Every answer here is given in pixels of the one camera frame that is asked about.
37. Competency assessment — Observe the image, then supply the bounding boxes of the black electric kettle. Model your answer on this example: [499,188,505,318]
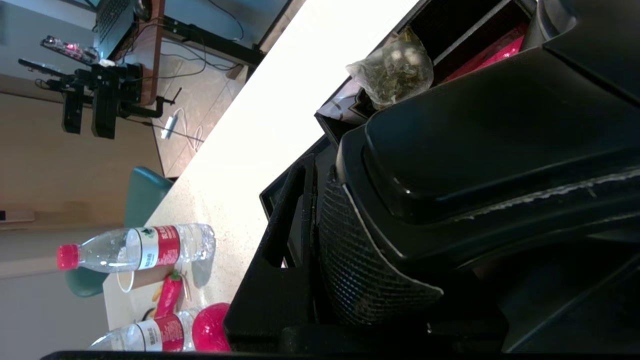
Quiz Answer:
[318,0,640,353]

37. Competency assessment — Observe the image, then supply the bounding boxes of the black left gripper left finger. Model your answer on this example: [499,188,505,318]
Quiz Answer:
[223,154,328,351]

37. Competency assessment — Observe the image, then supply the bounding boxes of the brown wooden desk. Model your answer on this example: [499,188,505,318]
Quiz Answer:
[117,0,167,107]

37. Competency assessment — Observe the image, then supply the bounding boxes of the red apple toy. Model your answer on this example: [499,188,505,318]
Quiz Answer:
[191,302,232,352]

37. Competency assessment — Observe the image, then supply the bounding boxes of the black rig stand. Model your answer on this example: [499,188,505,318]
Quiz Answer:
[162,15,266,68]

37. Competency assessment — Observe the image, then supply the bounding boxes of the black rectangular serving tray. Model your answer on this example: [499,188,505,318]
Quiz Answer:
[259,134,346,221]

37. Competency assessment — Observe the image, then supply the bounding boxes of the black compartment organizer box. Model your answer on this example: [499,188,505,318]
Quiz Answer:
[314,0,538,146]

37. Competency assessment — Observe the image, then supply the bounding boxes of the red packet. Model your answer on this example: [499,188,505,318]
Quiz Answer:
[442,24,528,83]

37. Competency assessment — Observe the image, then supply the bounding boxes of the white power strip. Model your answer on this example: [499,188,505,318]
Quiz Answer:
[160,115,180,140]

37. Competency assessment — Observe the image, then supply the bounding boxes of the clear pyramid tea bag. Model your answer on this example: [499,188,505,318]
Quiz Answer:
[346,29,435,108]

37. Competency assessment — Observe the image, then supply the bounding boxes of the black controller red lights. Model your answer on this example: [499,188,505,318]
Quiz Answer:
[41,35,101,65]

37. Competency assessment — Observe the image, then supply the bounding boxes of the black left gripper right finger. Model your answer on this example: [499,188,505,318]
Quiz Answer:
[430,280,506,351]

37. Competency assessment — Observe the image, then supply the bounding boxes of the black laptop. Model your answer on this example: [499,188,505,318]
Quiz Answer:
[95,0,140,61]

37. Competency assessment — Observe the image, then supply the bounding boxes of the paper cup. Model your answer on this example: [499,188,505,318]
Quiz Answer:
[116,267,176,294]

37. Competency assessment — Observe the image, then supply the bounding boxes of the teal green chair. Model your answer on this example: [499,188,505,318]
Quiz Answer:
[65,166,175,299]

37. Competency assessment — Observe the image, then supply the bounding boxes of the red chili pepper toy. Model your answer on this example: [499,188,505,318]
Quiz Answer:
[152,271,184,320]

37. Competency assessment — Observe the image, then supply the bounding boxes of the water bottle red cap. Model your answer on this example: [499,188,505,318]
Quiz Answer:
[90,307,201,352]
[56,223,217,274]

